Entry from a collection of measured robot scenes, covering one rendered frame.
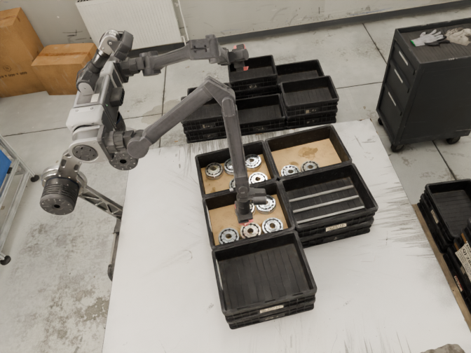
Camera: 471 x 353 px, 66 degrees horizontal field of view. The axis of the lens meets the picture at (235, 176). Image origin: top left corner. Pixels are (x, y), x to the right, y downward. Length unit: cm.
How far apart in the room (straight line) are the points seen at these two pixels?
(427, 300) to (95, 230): 238
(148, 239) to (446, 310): 147
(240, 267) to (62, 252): 179
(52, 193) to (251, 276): 114
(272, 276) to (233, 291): 19
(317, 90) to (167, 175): 144
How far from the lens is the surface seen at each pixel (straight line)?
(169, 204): 214
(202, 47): 155
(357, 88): 390
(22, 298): 316
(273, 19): 463
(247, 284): 168
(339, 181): 198
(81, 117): 151
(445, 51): 293
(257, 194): 151
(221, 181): 199
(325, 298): 180
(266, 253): 174
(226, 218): 185
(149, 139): 139
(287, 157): 207
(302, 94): 301
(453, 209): 274
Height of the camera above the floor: 238
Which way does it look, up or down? 51 degrees down
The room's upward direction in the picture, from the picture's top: 11 degrees counter-clockwise
